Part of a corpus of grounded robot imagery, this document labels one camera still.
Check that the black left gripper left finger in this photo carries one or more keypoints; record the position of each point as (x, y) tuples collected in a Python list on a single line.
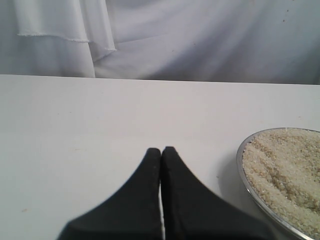
[(131, 213)]

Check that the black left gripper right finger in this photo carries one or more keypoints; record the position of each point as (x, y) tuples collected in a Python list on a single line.
[(193, 212)]

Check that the round metal rice plate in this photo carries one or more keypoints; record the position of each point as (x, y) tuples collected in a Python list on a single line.
[(280, 169)]

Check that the white backdrop cloth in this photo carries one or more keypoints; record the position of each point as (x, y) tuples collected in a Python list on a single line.
[(253, 41)]

